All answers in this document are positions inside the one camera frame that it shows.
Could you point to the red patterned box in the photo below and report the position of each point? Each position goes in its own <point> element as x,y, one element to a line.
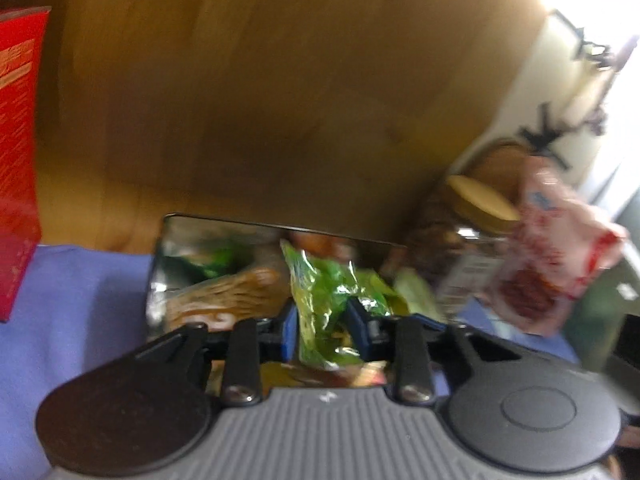
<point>17,160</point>

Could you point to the blue blanket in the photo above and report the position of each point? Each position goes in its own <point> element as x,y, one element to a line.
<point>75,320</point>

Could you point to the black snack box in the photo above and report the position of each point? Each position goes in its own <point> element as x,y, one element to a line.
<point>200,232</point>

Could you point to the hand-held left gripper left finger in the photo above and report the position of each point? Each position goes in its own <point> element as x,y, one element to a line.
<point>287,332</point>

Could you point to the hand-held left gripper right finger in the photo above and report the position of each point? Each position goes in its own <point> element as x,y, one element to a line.
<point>357,330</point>

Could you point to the glass jar with wooden lid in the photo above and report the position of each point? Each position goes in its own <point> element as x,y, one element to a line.
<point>465,240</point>

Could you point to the pink and white snack bag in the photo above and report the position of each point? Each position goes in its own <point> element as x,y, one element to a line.
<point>545,260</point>

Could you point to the brown biscuit packet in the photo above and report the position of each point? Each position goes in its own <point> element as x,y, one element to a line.
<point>225,295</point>

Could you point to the black coat rack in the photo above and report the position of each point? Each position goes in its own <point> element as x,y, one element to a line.
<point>560,110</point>

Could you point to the shiny light green snack packet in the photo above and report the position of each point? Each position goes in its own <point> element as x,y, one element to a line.
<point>322,290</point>

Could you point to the wooden headboard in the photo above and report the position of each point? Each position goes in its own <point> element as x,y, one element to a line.
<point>275,90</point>

